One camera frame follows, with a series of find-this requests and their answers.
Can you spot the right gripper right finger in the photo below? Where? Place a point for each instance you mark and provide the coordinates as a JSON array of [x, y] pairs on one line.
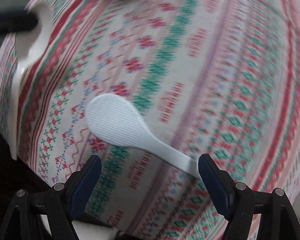
[[219, 185]]

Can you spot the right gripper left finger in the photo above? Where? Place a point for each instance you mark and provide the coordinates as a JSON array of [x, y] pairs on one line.
[[81, 185]]

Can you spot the patterned striped tablecloth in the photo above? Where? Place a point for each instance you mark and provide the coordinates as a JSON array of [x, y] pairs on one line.
[[220, 77]]

